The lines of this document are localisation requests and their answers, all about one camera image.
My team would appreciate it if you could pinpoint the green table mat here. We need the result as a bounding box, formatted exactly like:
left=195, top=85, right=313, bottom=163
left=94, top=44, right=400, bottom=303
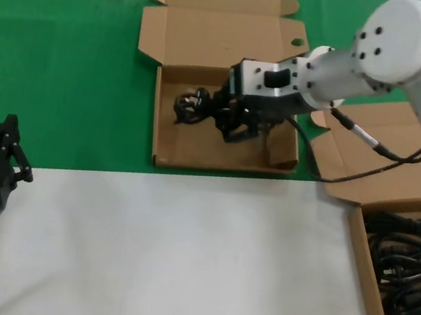
left=0, top=0, right=421, bottom=223

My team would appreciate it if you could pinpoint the black coiled power cable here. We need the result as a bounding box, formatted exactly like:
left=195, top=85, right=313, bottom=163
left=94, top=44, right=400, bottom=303
left=360, top=238, right=421, bottom=315

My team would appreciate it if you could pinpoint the black power cable with tie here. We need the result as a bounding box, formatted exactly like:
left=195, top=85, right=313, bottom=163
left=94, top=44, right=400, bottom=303
left=171, top=83, right=221, bottom=130

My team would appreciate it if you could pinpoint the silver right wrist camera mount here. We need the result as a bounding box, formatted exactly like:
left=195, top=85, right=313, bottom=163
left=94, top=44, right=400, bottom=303
left=224, top=55, right=307, bottom=109

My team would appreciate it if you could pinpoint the open cardboard box of cables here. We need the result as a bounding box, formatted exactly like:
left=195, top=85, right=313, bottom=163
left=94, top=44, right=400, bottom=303
left=283, top=88, right=421, bottom=315

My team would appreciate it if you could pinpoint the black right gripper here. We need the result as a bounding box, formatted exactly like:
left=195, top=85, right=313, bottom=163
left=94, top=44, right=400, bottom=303
left=197, top=81, right=303, bottom=154

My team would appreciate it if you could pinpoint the open cardboard box with holes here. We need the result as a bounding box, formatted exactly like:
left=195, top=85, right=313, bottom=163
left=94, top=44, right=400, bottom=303
left=120, top=0, right=322, bottom=187

